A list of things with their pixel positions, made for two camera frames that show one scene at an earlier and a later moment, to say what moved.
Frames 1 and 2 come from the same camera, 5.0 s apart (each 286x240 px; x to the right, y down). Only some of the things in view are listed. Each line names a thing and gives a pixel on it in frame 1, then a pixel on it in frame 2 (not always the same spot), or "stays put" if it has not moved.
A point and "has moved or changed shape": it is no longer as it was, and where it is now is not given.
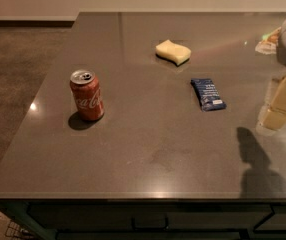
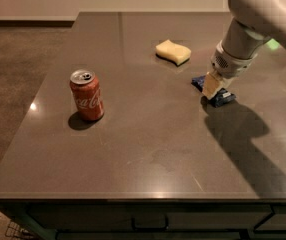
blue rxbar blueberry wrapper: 207,95 has moved or changed shape
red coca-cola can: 86,90 stays put
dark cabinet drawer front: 151,217 stays put
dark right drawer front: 282,222 stays put
